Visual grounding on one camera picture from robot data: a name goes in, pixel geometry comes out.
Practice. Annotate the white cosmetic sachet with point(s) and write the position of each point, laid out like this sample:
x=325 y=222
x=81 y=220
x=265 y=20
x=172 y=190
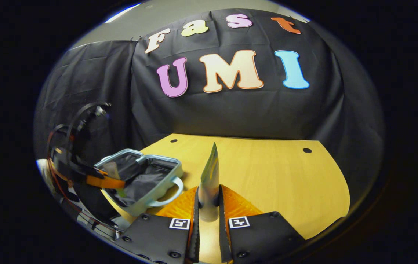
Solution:
x=111 y=170

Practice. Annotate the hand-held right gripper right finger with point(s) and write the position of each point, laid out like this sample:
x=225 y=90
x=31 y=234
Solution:
x=260 y=234

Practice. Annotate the silver cosmetic tube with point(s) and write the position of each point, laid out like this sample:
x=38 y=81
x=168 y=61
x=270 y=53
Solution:
x=208 y=183

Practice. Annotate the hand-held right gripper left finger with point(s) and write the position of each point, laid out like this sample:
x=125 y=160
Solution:
x=157 y=238

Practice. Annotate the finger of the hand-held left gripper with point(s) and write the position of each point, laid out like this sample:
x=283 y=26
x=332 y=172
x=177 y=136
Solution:
x=102 y=181

